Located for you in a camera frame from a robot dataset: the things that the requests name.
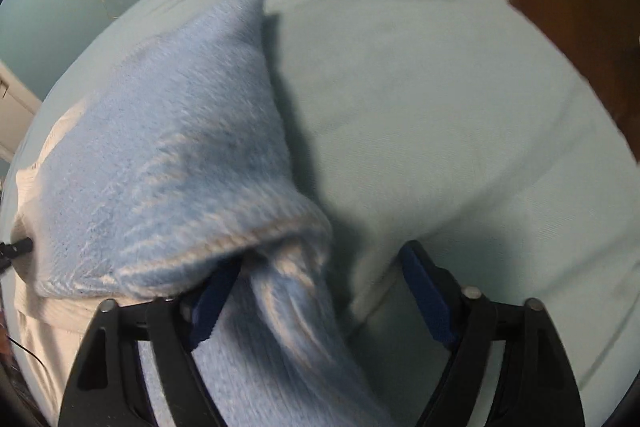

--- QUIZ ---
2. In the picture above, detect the cream and blue knit sweater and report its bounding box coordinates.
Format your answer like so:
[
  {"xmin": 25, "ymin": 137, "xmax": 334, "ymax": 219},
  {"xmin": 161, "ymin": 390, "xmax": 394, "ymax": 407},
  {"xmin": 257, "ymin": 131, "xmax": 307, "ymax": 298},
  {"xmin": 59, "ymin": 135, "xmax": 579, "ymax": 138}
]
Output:
[{"xmin": 11, "ymin": 0, "xmax": 392, "ymax": 426}]

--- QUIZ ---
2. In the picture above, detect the light blue bed sheet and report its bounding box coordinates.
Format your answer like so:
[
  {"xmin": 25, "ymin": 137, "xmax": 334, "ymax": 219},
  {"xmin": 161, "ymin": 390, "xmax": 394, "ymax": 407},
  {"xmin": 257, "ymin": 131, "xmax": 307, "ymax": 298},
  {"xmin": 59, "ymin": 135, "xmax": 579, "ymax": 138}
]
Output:
[{"xmin": 1, "ymin": 0, "xmax": 639, "ymax": 426}]

